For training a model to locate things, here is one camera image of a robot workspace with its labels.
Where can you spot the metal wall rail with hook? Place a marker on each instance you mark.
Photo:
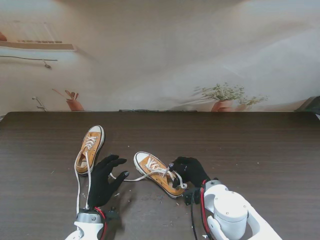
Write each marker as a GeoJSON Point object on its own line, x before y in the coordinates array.
{"type": "Point", "coordinates": [25, 58]}

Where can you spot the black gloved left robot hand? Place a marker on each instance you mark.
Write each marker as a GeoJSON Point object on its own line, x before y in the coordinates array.
{"type": "Point", "coordinates": [100, 187]}

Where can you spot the wooden wall shelf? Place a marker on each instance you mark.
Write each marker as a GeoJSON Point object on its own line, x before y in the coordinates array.
{"type": "Point", "coordinates": [37, 46]}

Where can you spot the white shoelace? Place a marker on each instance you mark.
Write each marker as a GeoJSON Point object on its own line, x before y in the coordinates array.
{"type": "Point", "coordinates": [136, 179]}

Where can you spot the green plant in terracotta pot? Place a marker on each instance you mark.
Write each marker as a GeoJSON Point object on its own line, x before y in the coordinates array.
{"type": "Point", "coordinates": [222, 105]}

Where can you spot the metal tap fixture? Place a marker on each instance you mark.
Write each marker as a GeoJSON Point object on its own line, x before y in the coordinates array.
{"type": "Point", "coordinates": [41, 107]}

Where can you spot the terracotta pot with wooden utensils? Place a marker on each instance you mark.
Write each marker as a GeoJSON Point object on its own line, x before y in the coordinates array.
{"type": "Point", "coordinates": [75, 105]}

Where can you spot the orange sneaker with loose laces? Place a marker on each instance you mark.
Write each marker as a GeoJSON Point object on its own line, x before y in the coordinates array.
{"type": "Point", "coordinates": [90, 141]}

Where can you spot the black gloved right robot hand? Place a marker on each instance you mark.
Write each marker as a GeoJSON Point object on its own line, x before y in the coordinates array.
{"type": "Point", "coordinates": [192, 172]}

